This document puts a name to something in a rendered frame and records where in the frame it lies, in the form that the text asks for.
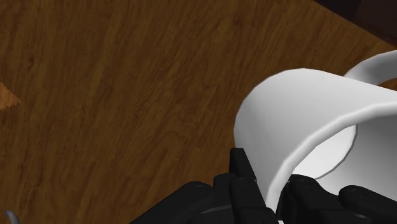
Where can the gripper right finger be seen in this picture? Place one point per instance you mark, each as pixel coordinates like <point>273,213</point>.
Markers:
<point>322,198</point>

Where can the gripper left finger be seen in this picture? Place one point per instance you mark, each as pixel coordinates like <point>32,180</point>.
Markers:
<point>240,189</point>

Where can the white mug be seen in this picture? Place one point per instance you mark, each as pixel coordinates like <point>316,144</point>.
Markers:
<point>297,118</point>

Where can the small grey curved object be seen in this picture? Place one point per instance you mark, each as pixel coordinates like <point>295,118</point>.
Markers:
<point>13,217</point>

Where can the orange-brown jagged object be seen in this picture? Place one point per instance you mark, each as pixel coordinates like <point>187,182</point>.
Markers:
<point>6,97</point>

